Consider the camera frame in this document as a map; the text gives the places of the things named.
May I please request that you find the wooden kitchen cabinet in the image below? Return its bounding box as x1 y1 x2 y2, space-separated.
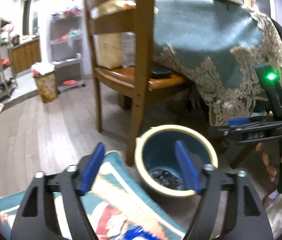
9 37 41 74

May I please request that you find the blue bin with cream rim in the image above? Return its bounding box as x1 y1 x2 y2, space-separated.
134 125 218 198

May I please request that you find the grey shelf unit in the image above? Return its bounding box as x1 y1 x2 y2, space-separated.
50 7 85 93

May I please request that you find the teal lace-trimmed tablecloth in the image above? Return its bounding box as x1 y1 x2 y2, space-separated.
153 0 282 126

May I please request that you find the teal patterned cushion mat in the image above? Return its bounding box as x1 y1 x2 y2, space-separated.
0 150 189 240

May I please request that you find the black flat box on chair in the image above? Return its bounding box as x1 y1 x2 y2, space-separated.
150 62 172 79

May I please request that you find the brown wooden chair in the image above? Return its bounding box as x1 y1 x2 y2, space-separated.
84 0 190 165

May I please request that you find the yellow woven bag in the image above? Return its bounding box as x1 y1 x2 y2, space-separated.
93 0 136 70

